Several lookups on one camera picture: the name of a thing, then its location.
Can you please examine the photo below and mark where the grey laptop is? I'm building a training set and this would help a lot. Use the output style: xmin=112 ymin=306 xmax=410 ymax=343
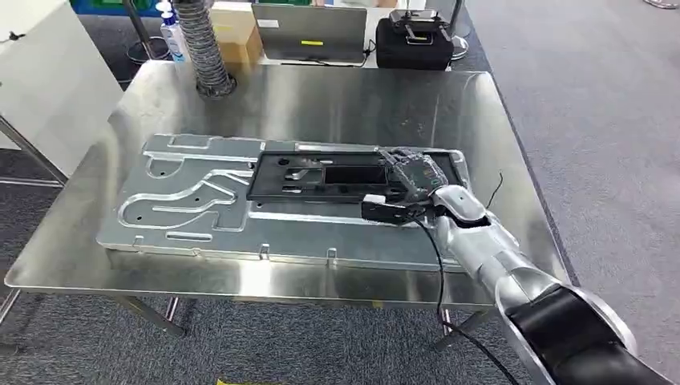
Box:
xmin=250 ymin=3 xmax=369 ymax=68

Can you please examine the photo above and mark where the steel table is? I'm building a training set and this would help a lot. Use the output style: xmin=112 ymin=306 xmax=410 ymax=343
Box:
xmin=0 ymin=59 xmax=573 ymax=353

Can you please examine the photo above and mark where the black remote controller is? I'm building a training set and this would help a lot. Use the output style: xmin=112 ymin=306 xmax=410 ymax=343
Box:
xmin=388 ymin=8 xmax=453 ymax=43

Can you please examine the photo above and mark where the white and blue bottle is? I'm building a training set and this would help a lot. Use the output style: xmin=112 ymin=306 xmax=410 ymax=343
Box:
xmin=155 ymin=0 xmax=191 ymax=65

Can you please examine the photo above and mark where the ribbed grey hose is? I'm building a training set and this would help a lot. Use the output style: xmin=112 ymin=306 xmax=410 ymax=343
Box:
xmin=172 ymin=0 xmax=238 ymax=100

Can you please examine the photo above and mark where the silver stand with round base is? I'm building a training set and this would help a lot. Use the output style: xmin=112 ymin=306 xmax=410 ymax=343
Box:
xmin=447 ymin=0 xmax=472 ymax=61

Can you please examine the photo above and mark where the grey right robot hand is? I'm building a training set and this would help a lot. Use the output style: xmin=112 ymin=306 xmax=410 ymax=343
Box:
xmin=377 ymin=147 xmax=451 ymax=205

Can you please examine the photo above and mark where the pale and black wrist camera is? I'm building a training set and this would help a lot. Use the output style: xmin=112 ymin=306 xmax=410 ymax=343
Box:
xmin=360 ymin=193 xmax=427 ymax=226

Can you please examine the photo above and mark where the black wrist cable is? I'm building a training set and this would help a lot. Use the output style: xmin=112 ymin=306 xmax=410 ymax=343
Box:
xmin=407 ymin=213 xmax=520 ymax=385

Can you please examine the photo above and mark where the black plastic frame plate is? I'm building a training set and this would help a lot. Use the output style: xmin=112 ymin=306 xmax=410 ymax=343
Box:
xmin=245 ymin=149 xmax=464 ymax=205

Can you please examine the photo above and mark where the large stamped metal panel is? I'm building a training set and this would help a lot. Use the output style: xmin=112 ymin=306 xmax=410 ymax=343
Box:
xmin=95 ymin=132 xmax=475 ymax=274

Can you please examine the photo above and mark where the yellow floor tape strip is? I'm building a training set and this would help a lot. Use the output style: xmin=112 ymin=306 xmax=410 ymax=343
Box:
xmin=216 ymin=377 xmax=284 ymax=385

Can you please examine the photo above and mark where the black carry case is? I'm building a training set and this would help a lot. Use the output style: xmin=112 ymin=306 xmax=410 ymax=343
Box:
xmin=374 ymin=17 xmax=455 ymax=71

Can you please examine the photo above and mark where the black stand with round base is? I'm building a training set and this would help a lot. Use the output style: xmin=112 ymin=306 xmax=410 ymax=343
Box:
xmin=120 ymin=0 xmax=172 ymax=66

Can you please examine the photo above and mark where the cardboard box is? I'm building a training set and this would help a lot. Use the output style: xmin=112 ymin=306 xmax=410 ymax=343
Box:
xmin=208 ymin=1 xmax=265 ymax=69

